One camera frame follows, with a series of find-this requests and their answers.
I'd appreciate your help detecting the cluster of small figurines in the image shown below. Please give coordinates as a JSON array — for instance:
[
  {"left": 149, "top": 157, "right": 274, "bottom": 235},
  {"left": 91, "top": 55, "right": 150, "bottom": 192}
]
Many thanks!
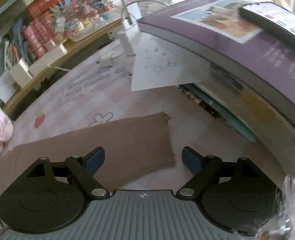
[{"left": 54, "top": 0, "right": 116, "bottom": 42}]

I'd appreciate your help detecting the thick purple book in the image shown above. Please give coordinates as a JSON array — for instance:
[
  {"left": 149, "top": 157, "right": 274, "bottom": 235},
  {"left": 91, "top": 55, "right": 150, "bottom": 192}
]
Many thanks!
[{"left": 137, "top": 0, "right": 295, "bottom": 138}]

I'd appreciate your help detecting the grey furry keychain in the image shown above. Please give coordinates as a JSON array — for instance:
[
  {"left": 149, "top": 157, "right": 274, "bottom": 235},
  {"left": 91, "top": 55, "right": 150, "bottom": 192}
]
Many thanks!
[{"left": 231, "top": 169, "right": 295, "bottom": 240}]

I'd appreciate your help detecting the flat white box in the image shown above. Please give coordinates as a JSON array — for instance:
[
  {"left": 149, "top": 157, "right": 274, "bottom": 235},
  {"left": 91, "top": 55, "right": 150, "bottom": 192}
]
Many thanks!
[{"left": 28, "top": 42, "right": 68, "bottom": 77}]

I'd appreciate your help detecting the white paper sheet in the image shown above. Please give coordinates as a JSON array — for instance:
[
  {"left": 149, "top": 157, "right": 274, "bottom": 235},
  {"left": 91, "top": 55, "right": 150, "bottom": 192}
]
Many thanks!
[{"left": 130, "top": 33, "right": 208, "bottom": 92}]

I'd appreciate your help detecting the white charger with cable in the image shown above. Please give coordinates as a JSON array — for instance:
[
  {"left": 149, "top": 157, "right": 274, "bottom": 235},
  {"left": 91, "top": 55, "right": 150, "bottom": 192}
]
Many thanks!
[{"left": 117, "top": 0, "right": 168, "bottom": 56}]

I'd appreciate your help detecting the small white plug adapter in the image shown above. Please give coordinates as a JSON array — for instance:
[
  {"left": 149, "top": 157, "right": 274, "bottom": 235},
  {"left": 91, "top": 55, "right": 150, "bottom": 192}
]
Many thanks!
[{"left": 96, "top": 52, "right": 118, "bottom": 67}]

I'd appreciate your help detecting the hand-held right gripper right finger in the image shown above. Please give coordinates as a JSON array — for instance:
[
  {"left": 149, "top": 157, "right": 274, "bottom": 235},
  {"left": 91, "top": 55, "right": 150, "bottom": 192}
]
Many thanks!
[{"left": 176, "top": 146, "right": 261, "bottom": 200}]

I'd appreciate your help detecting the white frame bookshelf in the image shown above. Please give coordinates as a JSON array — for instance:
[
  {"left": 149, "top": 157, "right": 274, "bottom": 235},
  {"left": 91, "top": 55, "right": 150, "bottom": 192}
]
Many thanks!
[{"left": 0, "top": 0, "right": 124, "bottom": 122}]

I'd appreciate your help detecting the black smartphone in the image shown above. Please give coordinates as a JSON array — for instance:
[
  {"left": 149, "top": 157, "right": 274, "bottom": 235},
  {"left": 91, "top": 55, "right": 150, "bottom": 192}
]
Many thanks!
[{"left": 239, "top": 2, "right": 295, "bottom": 43}]

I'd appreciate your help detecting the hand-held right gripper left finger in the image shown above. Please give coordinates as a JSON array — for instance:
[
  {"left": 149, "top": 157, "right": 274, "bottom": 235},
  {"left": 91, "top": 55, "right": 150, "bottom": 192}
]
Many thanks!
[{"left": 25, "top": 146, "right": 111, "bottom": 200}]

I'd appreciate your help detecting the row of colourful books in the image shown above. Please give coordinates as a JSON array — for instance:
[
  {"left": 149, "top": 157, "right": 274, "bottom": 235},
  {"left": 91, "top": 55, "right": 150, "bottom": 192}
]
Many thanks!
[{"left": 0, "top": 17, "right": 25, "bottom": 107}]

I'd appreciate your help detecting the stack of red boxes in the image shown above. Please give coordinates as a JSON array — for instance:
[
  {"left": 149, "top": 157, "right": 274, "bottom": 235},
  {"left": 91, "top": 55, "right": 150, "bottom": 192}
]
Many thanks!
[{"left": 22, "top": 12, "right": 56, "bottom": 61}]

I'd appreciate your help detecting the pink checked desk mat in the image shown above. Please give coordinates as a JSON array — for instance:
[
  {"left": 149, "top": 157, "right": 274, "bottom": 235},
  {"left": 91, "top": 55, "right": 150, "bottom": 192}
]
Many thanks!
[{"left": 0, "top": 34, "right": 288, "bottom": 240}]

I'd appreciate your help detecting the tall white box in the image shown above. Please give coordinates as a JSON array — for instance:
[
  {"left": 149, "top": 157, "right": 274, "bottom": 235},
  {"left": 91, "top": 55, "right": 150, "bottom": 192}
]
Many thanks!
[{"left": 0, "top": 60, "right": 33, "bottom": 101}]

